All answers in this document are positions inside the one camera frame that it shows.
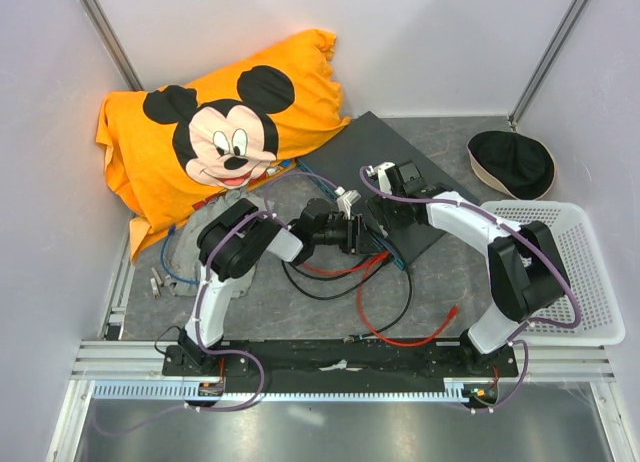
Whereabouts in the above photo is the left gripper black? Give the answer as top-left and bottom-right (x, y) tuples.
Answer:
(312, 215), (384, 257)

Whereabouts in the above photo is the dark grey network switch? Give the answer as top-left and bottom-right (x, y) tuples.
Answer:
(297, 112), (479, 267)

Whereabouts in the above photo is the black network cable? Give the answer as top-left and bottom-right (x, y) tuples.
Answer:
(280, 246), (414, 344)

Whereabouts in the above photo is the blue network cable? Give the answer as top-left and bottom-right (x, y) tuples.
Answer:
(159, 225), (209, 286)

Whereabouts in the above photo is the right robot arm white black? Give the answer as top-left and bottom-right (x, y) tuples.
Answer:
(359, 162), (575, 376)

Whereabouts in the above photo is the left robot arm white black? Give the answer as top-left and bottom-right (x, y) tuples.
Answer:
(178, 198), (378, 375)

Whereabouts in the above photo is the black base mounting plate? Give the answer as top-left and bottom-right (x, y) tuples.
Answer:
(162, 338), (519, 392)

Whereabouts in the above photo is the black cap with beige brim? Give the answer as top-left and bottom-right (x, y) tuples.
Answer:
(467, 131), (556, 200)

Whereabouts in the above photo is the grey crumpled cloth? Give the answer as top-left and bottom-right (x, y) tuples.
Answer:
(169, 189), (264, 297)

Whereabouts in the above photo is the white perforated plastic basket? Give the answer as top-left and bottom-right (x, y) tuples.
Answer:
(481, 200), (625, 347)

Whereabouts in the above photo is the orange Mickey Mouse pillow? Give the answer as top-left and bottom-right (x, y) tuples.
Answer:
(95, 29), (349, 257)

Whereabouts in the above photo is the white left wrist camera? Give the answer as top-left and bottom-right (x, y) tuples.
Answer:
(334, 186), (361, 219)

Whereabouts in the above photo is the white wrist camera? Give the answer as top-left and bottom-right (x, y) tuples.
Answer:
(334, 186), (361, 219)
(364, 162), (397, 195)

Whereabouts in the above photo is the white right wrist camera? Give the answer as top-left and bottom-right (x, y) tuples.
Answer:
(364, 162), (397, 195)

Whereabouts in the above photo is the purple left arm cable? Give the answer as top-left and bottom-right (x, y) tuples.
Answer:
(92, 169), (341, 436)

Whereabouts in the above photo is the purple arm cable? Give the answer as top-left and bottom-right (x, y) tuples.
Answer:
(92, 169), (341, 436)
(359, 166), (584, 416)

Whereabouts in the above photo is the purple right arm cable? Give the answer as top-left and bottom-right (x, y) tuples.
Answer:
(359, 166), (584, 416)

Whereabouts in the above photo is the white slotted cable duct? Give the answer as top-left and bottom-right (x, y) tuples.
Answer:
(93, 380), (469, 403)

